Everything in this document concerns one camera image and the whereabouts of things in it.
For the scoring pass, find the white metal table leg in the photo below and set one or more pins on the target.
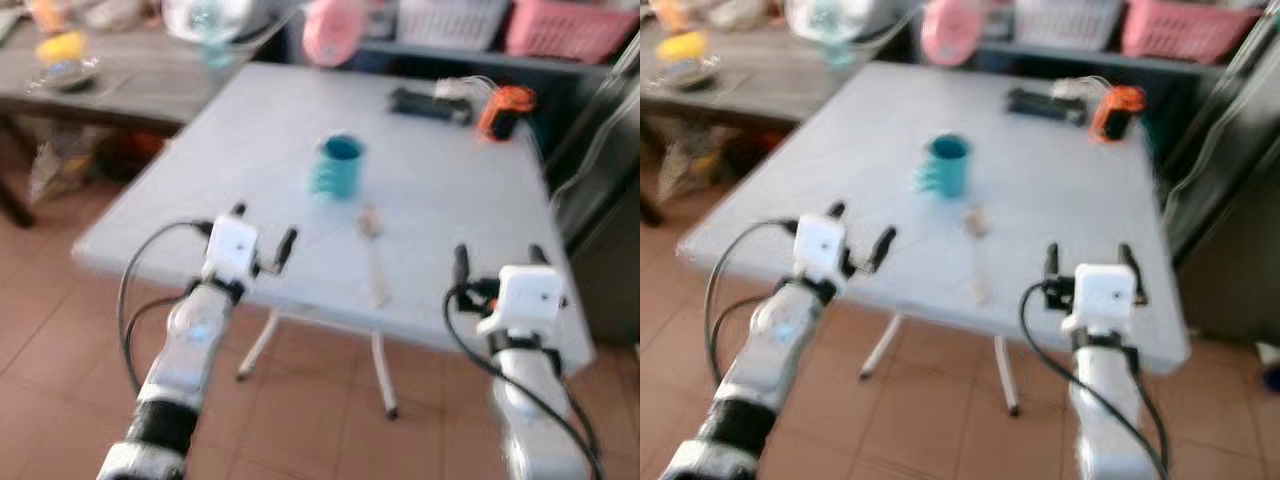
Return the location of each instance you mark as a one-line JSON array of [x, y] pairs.
[[384, 375], [258, 345], [882, 345], [1006, 375]]

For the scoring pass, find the orange and black device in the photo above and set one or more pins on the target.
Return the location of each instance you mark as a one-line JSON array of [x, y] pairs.
[[505, 112], [1118, 112]]

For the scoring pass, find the long black device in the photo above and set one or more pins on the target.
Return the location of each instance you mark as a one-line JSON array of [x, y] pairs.
[[1045, 106], [430, 106]]

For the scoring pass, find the stainless steel plate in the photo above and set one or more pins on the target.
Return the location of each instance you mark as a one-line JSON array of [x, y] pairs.
[[65, 78], [685, 76]]

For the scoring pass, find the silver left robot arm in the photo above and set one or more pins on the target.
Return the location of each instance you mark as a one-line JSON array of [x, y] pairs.
[[180, 345], [770, 345]]

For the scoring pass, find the crumpled plastic bag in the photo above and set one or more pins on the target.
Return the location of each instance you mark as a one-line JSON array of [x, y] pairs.
[[690, 165], [62, 165]]

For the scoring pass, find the white plastic basket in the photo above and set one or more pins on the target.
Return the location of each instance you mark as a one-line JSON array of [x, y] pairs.
[[1068, 22], [450, 22]]

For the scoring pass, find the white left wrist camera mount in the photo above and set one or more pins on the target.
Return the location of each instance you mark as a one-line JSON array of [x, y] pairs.
[[232, 250], [822, 250]]

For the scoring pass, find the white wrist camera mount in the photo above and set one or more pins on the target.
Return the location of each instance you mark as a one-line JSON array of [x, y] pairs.
[[1100, 293], [525, 295], [232, 250], [822, 250]]

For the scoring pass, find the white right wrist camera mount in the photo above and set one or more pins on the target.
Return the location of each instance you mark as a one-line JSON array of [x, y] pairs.
[[525, 295], [1100, 293]]

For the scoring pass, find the pink round plastic container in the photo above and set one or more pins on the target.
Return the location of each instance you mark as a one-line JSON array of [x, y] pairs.
[[330, 32], [948, 32]]

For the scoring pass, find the teal ribbed cup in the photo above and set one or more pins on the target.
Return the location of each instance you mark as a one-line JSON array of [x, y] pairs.
[[947, 168], [340, 168]]

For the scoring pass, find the pink plastic basket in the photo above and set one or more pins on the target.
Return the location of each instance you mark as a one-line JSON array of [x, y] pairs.
[[1190, 28], [570, 28]]

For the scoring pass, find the wooden spoon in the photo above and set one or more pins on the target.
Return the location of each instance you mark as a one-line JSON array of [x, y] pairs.
[[375, 265], [981, 262]]

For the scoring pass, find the dark shelf board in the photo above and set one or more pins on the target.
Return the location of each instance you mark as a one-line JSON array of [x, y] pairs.
[[1060, 62], [440, 62]]

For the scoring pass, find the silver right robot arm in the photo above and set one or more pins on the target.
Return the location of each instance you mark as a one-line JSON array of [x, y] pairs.
[[535, 410], [1110, 410]]

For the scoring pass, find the yellow plastic bowl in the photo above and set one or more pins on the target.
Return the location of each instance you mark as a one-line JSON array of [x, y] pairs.
[[62, 46], [682, 45]]

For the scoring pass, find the red object under table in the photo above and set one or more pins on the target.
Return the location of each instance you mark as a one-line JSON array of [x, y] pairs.
[[135, 155], [750, 155]]

